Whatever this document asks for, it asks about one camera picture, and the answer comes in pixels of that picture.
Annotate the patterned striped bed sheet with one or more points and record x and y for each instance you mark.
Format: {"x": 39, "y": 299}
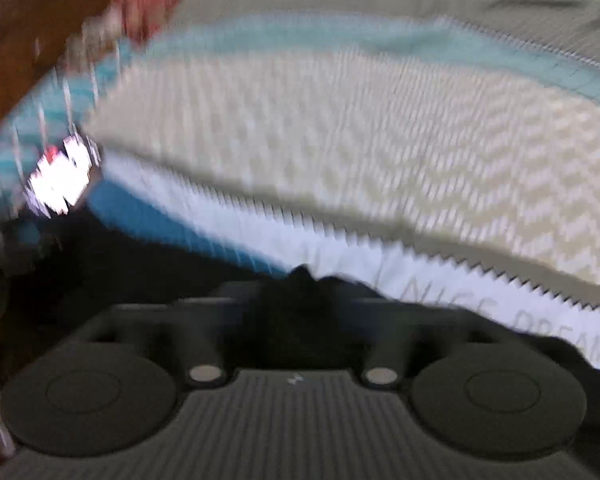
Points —
{"x": 355, "y": 140}

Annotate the red floral blanket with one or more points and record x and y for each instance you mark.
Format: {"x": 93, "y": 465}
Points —
{"x": 150, "y": 0}

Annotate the black pants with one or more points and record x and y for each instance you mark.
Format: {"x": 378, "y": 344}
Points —
{"x": 150, "y": 270}

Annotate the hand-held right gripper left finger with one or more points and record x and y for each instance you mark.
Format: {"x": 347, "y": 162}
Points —
{"x": 227, "y": 306}

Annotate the carved wooden headboard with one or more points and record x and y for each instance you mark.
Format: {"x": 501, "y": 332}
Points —
{"x": 25, "y": 45}

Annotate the black smartphone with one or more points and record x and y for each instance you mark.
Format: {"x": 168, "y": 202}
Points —
{"x": 60, "y": 180}

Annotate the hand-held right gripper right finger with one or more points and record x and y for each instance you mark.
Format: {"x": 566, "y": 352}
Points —
{"x": 377, "y": 310}

